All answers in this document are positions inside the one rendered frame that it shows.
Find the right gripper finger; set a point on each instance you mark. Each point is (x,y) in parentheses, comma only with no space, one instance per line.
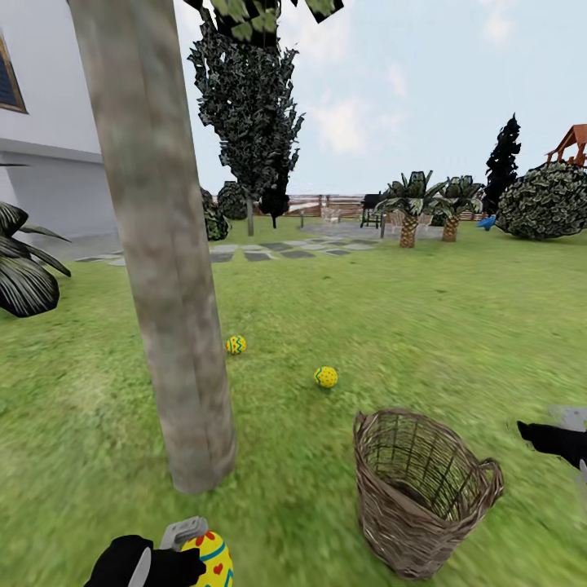
(524,430)

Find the wicker basket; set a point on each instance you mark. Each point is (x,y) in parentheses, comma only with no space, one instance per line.
(412,534)

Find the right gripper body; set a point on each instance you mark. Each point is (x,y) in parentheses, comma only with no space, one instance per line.
(553,440)

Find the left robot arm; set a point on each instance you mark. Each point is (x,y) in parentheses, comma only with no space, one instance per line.
(131,561)

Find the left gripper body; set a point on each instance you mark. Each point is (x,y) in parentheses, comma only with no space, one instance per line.
(181,568)

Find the easter egg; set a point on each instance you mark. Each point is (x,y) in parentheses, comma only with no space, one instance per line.
(236,345)
(215,555)
(326,377)

